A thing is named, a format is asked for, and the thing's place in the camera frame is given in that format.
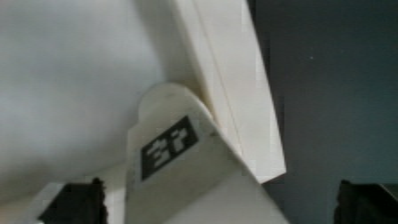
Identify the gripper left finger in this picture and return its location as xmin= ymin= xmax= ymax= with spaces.
xmin=14 ymin=177 xmax=112 ymax=224

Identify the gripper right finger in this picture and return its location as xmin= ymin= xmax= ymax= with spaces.
xmin=334 ymin=180 xmax=398 ymax=224

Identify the white square table top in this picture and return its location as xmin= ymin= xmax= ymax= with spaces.
xmin=0 ymin=0 xmax=286 ymax=224

